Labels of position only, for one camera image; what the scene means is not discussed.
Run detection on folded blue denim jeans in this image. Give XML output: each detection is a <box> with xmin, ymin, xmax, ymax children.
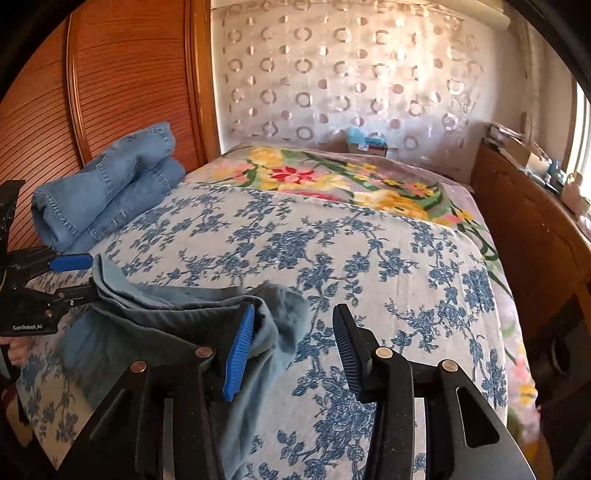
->
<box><xmin>31</xmin><ymin>121</ymin><xmax>187</xmax><ymax>256</ymax></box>

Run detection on blue-grey pants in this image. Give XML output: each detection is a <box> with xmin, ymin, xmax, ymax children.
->
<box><xmin>60</xmin><ymin>254</ymin><xmax>311</xmax><ymax>480</ymax></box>

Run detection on blue floral white blanket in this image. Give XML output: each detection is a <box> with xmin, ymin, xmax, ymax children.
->
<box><xmin>14</xmin><ymin>182</ymin><xmax>509</xmax><ymax>480</ymax></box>

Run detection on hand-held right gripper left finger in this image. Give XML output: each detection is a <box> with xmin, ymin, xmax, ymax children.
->
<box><xmin>60</xmin><ymin>305</ymin><xmax>259</xmax><ymax>480</ymax></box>

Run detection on wooden slatted wardrobe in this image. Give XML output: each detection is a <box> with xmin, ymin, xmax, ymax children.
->
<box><xmin>0</xmin><ymin>0</ymin><xmax>221</xmax><ymax>252</ymax></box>

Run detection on stack of papers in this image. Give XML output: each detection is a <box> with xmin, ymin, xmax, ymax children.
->
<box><xmin>485</xmin><ymin>122</ymin><xmax>523</xmax><ymax>145</ymax></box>

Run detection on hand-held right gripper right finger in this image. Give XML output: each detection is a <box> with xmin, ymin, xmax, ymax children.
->
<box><xmin>332</xmin><ymin>304</ymin><xmax>537</xmax><ymax>480</ymax></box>

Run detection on wooden-framed window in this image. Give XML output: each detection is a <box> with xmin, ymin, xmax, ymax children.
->
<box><xmin>566</xmin><ymin>78</ymin><xmax>591</xmax><ymax>206</ymax></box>

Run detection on colourful floral bed sheet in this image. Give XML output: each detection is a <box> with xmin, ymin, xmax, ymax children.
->
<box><xmin>185</xmin><ymin>141</ymin><xmax>541</xmax><ymax>416</ymax></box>

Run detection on white jug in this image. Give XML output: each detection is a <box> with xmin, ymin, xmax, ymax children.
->
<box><xmin>560</xmin><ymin>173</ymin><xmax>585</xmax><ymax>209</ymax></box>

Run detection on circle-patterned sheer curtain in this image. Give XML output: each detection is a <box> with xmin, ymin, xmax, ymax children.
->
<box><xmin>210</xmin><ymin>0</ymin><xmax>509</xmax><ymax>162</ymax></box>

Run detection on white wall pipe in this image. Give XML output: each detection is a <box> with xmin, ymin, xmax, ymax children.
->
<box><xmin>516</xmin><ymin>18</ymin><xmax>546</xmax><ymax>126</ymax></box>

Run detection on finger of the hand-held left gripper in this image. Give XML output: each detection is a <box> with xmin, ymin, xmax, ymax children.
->
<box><xmin>8</xmin><ymin>246</ymin><xmax>95</xmax><ymax>280</ymax></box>
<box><xmin>28</xmin><ymin>287</ymin><xmax>100</xmax><ymax>311</ymax></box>

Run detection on wooden side cabinet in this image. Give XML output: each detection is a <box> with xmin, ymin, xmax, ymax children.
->
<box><xmin>471</xmin><ymin>138</ymin><xmax>591</xmax><ymax>356</ymax></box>

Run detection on blue tissue pack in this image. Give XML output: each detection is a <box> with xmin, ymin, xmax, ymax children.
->
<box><xmin>346</xmin><ymin>127</ymin><xmax>389</xmax><ymax>156</ymax></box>

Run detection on cardboard box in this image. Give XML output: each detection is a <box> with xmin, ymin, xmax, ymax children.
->
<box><xmin>507</xmin><ymin>137</ymin><xmax>544</xmax><ymax>171</ymax></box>

